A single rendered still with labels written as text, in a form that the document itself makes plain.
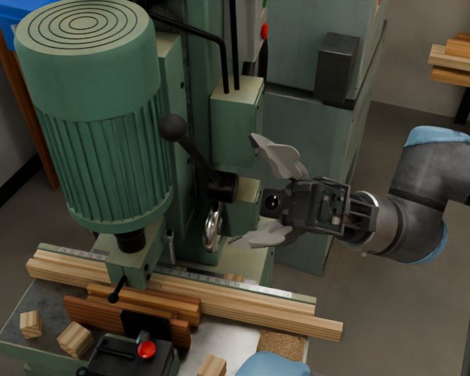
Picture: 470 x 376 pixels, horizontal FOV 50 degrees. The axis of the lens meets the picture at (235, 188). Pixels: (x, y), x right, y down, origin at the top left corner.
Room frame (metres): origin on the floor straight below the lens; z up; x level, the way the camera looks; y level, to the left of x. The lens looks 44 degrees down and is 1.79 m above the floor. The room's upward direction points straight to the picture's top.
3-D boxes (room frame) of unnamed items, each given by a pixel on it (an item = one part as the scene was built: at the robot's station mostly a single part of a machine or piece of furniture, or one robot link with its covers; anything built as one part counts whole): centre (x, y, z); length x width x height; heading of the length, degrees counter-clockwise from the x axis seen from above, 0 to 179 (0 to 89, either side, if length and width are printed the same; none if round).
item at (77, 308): (0.52, 0.21, 0.94); 0.25 x 0.01 x 0.08; 76
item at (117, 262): (0.62, 0.19, 1.03); 0.14 x 0.07 x 0.09; 166
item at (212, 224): (0.70, 0.04, 1.02); 0.12 x 0.03 x 0.12; 166
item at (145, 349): (0.42, 0.15, 1.02); 0.03 x 0.03 x 0.01
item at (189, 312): (0.56, 0.18, 0.93); 0.23 x 0.01 x 0.06; 76
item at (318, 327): (0.58, 0.12, 0.92); 0.67 x 0.02 x 0.04; 76
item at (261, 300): (0.61, 0.14, 0.92); 0.60 x 0.02 x 0.05; 76
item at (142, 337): (0.46, 0.17, 0.95); 0.09 x 0.07 x 0.09; 76
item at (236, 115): (0.78, -0.01, 1.22); 0.09 x 0.08 x 0.15; 166
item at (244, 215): (0.75, 0.00, 1.02); 0.09 x 0.07 x 0.12; 76
